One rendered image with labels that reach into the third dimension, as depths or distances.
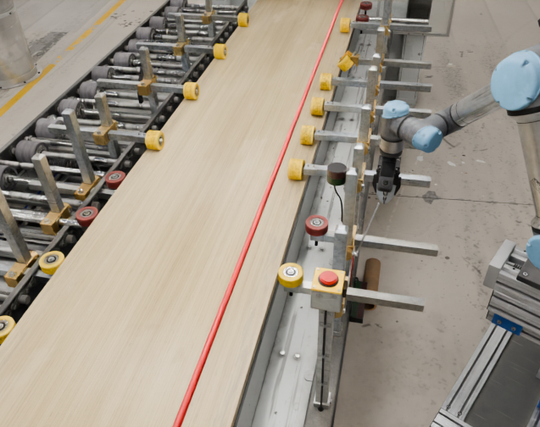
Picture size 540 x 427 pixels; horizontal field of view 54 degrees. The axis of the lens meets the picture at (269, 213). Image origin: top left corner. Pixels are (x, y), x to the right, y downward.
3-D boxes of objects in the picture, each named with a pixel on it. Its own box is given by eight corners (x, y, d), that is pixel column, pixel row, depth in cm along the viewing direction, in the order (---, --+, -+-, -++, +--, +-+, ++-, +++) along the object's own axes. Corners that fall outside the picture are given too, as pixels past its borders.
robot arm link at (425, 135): (454, 122, 150) (425, 108, 157) (427, 135, 146) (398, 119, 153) (449, 146, 155) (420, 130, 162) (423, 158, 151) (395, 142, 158)
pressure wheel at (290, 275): (293, 282, 177) (293, 257, 169) (308, 296, 172) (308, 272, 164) (274, 292, 174) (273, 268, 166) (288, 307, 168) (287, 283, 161)
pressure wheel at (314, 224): (329, 239, 192) (330, 214, 185) (325, 253, 187) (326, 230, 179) (307, 235, 194) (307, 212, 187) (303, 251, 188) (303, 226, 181)
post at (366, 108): (362, 200, 233) (371, 102, 202) (361, 205, 230) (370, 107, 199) (353, 199, 234) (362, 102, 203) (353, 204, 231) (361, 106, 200)
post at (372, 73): (368, 161, 249) (377, 64, 218) (367, 165, 246) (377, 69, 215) (360, 160, 249) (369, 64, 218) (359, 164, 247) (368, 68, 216)
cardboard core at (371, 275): (381, 258, 284) (376, 301, 261) (380, 269, 289) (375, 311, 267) (366, 257, 285) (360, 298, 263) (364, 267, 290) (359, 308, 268)
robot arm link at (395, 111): (398, 114, 151) (377, 103, 157) (394, 146, 158) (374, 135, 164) (417, 106, 155) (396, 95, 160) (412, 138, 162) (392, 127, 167)
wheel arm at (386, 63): (431, 67, 268) (431, 61, 266) (431, 69, 265) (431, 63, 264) (358, 62, 275) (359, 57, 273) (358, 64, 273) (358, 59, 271)
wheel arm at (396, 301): (422, 306, 164) (425, 296, 161) (422, 314, 162) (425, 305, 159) (286, 285, 173) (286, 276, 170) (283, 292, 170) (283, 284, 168)
